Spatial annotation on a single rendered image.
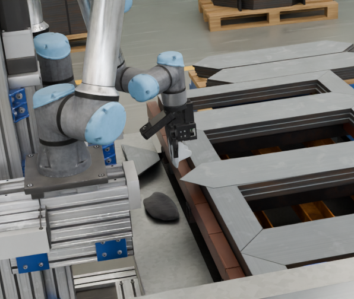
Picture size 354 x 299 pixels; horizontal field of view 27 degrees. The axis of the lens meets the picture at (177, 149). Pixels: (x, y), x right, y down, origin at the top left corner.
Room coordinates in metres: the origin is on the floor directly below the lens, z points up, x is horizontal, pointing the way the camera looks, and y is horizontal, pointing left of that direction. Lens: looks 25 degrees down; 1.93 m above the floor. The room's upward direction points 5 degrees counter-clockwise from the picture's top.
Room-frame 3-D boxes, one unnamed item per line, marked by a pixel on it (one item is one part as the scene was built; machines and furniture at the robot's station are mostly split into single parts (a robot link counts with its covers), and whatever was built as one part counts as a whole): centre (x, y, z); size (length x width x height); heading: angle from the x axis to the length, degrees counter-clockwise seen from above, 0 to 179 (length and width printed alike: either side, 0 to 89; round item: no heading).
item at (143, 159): (2.59, 0.14, 0.70); 0.39 x 0.12 x 0.04; 10
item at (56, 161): (1.88, 0.32, 1.09); 0.15 x 0.15 x 0.10
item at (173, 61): (2.05, 0.00, 1.22); 0.09 x 0.08 x 0.11; 141
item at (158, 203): (2.21, 0.07, 0.70); 0.20 x 0.10 x 0.03; 17
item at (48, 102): (1.87, 0.31, 1.20); 0.13 x 0.12 x 0.14; 51
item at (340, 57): (3.18, -0.51, 0.82); 0.80 x 0.40 x 0.06; 100
